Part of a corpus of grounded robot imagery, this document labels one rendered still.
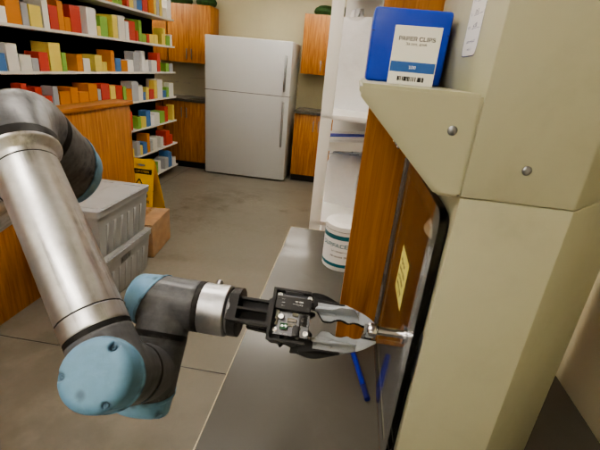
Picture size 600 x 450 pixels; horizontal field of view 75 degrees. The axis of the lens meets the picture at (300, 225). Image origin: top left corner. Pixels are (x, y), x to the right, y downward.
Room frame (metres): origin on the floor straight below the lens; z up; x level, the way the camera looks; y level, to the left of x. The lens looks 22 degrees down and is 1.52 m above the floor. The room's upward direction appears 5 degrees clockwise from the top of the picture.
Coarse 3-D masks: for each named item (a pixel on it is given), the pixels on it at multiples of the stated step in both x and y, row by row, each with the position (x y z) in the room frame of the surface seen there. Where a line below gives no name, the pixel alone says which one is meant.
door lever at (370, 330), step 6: (366, 324) 0.44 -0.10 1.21; (372, 324) 0.44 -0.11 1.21; (366, 330) 0.44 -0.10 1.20; (372, 330) 0.43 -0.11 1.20; (378, 330) 0.44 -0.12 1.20; (384, 330) 0.44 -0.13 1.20; (390, 330) 0.44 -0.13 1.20; (396, 330) 0.44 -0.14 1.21; (402, 330) 0.44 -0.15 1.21; (366, 336) 0.45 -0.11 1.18; (372, 336) 0.44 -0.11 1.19; (390, 336) 0.43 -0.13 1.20; (396, 336) 0.43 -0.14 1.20; (402, 336) 0.43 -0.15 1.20; (402, 342) 0.43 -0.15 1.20
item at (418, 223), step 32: (416, 192) 0.55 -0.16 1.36; (416, 224) 0.51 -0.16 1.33; (416, 256) 0.46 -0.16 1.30; (384, 288) 0.68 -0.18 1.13; (416, 288) 0.43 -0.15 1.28; (384, 320) 0.61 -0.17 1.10; (416, 320) 0.39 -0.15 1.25; (384, 352) 0.54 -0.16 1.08; (384, 384) 0.49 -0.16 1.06; (384, 416) 0.44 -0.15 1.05; (384, 448) 0.40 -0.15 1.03
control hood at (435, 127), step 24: (384, 96) 0.39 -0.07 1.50; (408, 96) 0.39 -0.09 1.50; (432, 96) 0.39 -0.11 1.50; (456, 96) 0.39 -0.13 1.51; (480, 96) 0.39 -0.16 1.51; (384, 120) 0.39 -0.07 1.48; (408, 120) 0.39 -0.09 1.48; (432, 120) 0.39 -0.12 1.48; (456, 120) 0.39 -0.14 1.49; (408, 144) 0.39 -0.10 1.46; (432, 144) 0.39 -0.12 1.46; (456, 144) 0.39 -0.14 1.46; (432, 168) 0.39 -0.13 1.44; (456, 168) 0.38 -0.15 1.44; (456, 192) 0.38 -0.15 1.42
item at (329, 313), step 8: (320, 304) 0.50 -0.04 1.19; (328, 304) 0.50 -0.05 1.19; (320, 312) 0.49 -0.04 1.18; (328, 312) 0.49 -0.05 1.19; (336, 312) 0.49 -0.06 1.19; (344, 312) 0.48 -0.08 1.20; (352, 312) 0.47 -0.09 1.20; (360, 312) 0.49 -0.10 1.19; (328, 320) 0.49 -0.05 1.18; (336, 320) 0.49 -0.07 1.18; (344, 320) 0.49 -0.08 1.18; (352, 320) 0.49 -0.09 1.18; (360, 320) 0.49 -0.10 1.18; (368, 320) 0.49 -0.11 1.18
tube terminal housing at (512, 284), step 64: (448, 0) 0.67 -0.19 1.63; (512, 0) 0.38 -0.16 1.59; (576, 0) 0.38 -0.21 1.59; (448, 64) 0.57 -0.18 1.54; (512, 64) 0.38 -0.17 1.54; (576, 64) 0.38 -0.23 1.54; (512, 128) 0.38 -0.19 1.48; (576, 128) 0.37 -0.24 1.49; (512, 192) 0.38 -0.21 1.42; (576, 192) 0.37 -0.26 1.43; (448, 256) 0.38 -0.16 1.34; (512, 256) 0.38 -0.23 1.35; (576, 256) 0.41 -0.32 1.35; (448, 320) 0.38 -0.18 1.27; (512, 320) 0.37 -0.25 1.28; (576, 320) 0.49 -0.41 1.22; (448, 384) 0.38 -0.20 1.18; (512, 384) 0.38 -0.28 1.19; (448, 448) 0.38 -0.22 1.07; (512, 448) 0.45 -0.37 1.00
